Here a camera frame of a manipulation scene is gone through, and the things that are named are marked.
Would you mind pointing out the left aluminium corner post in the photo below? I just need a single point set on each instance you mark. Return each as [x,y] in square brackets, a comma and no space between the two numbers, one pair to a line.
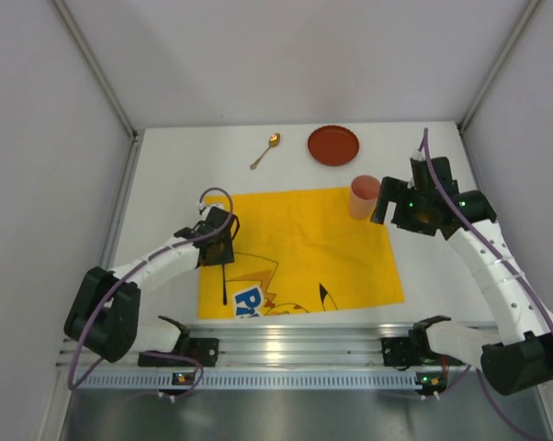
[74,31]

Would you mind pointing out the pink plastic cup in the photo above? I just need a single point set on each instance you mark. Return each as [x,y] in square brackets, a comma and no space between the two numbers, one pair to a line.
[364,192]

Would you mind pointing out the yellow printed cloth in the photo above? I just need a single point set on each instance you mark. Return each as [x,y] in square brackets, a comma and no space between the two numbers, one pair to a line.
[300,252]

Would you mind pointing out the blue plastic fork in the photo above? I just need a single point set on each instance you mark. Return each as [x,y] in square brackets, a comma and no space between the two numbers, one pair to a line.
[224,287]

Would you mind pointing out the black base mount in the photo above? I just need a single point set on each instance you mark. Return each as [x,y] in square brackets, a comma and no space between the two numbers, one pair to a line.
[401,353]
[203,350]

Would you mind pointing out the aluminium corner post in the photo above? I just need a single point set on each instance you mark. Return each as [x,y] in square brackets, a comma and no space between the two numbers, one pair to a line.
[74,31]
[505,51]

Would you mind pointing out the red round plate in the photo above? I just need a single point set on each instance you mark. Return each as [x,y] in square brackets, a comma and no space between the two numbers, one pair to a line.
[333,145]

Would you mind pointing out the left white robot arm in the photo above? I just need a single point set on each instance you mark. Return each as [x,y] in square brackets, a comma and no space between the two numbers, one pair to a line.
[113,314]

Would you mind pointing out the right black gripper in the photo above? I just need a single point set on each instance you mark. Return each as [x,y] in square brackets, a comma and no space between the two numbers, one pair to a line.
[391,197]

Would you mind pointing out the gold metal spoon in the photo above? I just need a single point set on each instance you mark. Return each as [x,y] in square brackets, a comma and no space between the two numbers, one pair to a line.
[273,142]

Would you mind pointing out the perforated grey cable duct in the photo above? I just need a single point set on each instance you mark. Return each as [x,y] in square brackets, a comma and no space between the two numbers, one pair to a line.
[262,380]

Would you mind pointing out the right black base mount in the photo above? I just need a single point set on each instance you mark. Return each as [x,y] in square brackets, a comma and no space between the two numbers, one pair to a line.
[401,353]

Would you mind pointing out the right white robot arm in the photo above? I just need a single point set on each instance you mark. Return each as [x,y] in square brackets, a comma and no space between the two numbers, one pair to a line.
[520,355]

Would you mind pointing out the aluminium mounting rail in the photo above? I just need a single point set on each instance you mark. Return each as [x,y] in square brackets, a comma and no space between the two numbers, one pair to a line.
[299,345]

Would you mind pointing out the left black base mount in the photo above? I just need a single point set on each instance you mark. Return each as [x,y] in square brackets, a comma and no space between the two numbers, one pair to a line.
[203,350]

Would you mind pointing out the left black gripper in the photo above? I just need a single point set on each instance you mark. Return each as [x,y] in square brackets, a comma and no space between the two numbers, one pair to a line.
[222,259]

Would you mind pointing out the right aluminium corner post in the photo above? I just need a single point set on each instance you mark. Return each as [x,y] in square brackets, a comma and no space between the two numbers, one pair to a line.
[505,51]

